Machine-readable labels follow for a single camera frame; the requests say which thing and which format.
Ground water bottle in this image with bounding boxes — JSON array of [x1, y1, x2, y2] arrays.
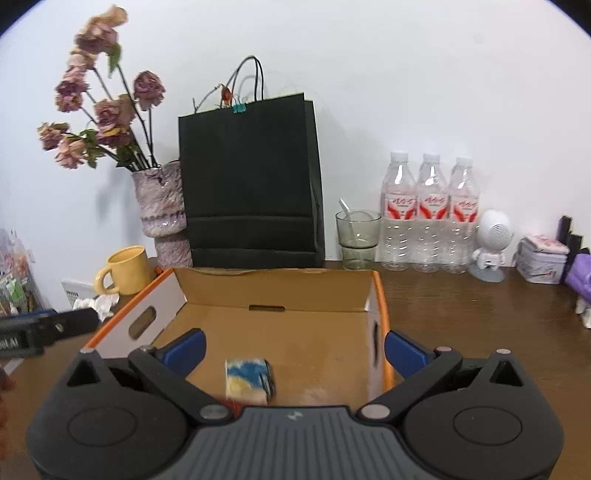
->
[[380, 152, 417, 271], [413, 153, 449, 273], [443, 157, 480, 274]]

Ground purple speckled ceramic vase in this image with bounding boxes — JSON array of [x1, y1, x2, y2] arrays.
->
[[132, 160, 192, 270]]

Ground orange cardboard box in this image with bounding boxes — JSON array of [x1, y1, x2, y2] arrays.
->
[[87, 268, 394, 409]]

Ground grey drinking glass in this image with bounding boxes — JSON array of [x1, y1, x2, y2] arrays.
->
[[335, 210, 382, 270]]

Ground clear packaged items rack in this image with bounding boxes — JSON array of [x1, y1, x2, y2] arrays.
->
[[0, 228, 43, 317]]

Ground white power strip box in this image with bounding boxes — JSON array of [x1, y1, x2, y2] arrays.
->
[[61, 279, 97, 306]]

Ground white robot figurine speaker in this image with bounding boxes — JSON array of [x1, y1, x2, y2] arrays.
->
[[468, 209, 514, 283]]

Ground dried pink rose bouquet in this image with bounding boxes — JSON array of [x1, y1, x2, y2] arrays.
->
[[37, 5, 166, 173]]

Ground yellow ceramic mug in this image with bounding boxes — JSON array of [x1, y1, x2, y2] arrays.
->
[[94, 245, 156, 296]]

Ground black paper shopping bag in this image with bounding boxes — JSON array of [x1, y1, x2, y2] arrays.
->
[[178, 94, 325, 269]]

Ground left water bottle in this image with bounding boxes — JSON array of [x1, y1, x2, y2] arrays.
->
[[380, 152, 417, 271]]

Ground purple package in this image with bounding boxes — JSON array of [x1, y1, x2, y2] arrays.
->
[[565, 253, 591, 303]]

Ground white floral tin box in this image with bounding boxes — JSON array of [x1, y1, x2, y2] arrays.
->
[[515, 235, 570, 285]]

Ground black tubes behind tin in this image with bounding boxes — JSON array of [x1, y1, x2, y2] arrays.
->
[[557, 215, 590, 263]]

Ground person's left hand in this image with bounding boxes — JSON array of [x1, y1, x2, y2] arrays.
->
[[0, 369, 15, 460]]

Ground right water bottle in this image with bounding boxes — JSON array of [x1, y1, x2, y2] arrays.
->
[[443, 157, 480, 274]]

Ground middle water bottle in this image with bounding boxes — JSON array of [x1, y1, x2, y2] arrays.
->
[[413, 153, 449, 273]]

